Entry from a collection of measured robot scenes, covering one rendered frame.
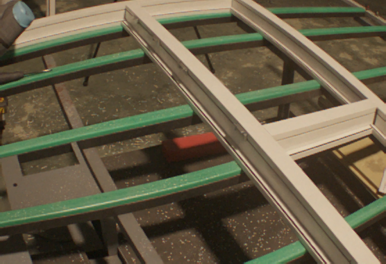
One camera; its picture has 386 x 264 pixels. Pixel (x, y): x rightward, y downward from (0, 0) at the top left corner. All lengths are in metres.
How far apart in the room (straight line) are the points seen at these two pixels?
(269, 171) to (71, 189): 0.41
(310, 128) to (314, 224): 0.30
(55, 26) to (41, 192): 0.79
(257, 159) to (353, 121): 0.32
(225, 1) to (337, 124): 0.86
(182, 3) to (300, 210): 1.07
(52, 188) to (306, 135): 0.58
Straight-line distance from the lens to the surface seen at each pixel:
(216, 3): 1.92
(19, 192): 1.08
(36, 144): 1.19
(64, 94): 1.45
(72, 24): 1.74
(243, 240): 1.34
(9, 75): 1.47
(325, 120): 1.20
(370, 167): 1.61
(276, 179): 1.04
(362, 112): 1.29
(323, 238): 0.93
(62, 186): 1.08
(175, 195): 1.07
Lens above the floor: 1.55
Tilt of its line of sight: 33 degrees down
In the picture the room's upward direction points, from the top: 3 degrees clockwise
